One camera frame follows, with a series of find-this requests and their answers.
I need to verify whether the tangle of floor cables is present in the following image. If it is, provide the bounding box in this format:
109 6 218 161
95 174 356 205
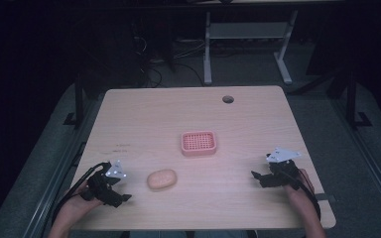
130 33 209 87

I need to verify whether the black metal stand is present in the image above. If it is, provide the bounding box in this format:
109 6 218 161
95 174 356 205
63 70 104 131
326 68 374 131

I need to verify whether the person's left hand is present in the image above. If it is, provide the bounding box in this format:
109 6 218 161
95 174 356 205
59 180 104 224

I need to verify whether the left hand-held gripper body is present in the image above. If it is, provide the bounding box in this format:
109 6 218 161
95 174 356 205
80 160 128 208

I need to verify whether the person's right hand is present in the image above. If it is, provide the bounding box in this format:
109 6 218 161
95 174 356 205
284 168 316 210

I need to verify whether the white metal desk frame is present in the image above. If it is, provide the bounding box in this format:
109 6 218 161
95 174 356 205
202 9 300 86

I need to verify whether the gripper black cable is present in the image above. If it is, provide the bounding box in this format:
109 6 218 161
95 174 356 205
279 168 322 222
41 161 113 238

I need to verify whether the pink soap dish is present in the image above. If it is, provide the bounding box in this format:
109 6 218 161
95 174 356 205
180 130 218 157

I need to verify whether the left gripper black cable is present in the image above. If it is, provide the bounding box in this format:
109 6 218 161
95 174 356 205
41 161 113 238

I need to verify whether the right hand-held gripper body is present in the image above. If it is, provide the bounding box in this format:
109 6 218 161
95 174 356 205
263 147 303 190

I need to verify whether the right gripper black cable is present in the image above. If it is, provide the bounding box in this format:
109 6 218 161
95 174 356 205
279 168 322 222

